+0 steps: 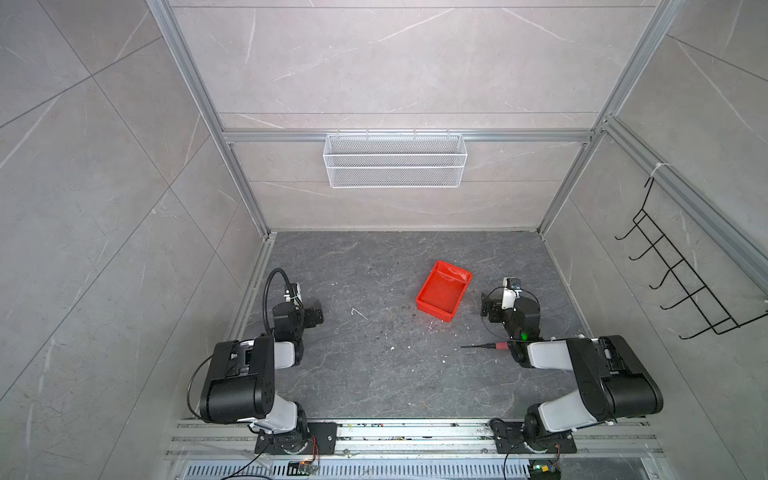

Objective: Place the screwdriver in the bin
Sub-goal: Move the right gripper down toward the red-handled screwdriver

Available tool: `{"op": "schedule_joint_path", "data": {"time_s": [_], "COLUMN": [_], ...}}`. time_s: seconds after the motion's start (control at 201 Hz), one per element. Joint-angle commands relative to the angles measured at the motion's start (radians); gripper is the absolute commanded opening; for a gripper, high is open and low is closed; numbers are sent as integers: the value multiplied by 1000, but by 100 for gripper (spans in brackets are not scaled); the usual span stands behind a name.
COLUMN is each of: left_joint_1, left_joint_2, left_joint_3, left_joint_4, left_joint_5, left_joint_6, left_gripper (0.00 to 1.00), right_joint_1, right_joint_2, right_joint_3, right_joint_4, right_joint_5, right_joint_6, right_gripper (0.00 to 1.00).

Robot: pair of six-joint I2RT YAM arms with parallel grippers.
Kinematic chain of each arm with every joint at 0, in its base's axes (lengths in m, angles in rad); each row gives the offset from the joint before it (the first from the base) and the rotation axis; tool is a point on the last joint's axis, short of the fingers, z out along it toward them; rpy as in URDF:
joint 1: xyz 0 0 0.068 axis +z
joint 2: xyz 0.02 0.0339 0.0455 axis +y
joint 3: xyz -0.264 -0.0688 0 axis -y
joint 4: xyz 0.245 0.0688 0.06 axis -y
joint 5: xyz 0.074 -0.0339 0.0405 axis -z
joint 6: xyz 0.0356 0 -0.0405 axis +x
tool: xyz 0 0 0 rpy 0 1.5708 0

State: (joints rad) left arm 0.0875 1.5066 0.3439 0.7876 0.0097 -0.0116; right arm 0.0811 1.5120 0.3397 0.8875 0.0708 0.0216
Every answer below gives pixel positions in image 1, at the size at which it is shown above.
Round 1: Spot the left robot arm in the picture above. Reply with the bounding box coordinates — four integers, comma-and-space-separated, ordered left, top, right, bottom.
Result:
186, 300, 338, 455

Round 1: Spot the red plastic bin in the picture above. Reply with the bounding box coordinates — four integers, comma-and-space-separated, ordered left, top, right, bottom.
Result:
416, 260, 473, 323

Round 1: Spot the black wire hook rack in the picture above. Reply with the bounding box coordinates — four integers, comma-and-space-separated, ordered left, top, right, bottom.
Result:
614, 178, 767, 341

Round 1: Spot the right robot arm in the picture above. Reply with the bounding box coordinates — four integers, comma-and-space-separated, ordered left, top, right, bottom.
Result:
481, 287, 664, 453

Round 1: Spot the red handled screwdriver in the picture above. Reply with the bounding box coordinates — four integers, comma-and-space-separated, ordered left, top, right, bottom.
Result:
462, 341, 512, 351

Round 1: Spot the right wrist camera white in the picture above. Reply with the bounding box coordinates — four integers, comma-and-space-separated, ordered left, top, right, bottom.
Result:
501, 277, 522, 310

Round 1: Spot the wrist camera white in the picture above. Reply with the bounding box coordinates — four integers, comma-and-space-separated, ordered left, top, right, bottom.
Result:
283, 283, 303, 306
501, 277, 522, 310

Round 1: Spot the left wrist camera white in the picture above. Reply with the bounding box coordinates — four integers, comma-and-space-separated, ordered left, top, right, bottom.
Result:
283, 283, 303, 306

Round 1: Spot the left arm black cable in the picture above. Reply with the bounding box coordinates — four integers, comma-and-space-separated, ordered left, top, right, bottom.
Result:
262, 267, 294, 337

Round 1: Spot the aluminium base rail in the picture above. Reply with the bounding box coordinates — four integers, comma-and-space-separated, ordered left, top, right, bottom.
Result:
161, 418, 664, 460

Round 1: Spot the white wire mesh basket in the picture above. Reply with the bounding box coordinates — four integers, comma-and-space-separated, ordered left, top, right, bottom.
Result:
323, 133, 468, 189

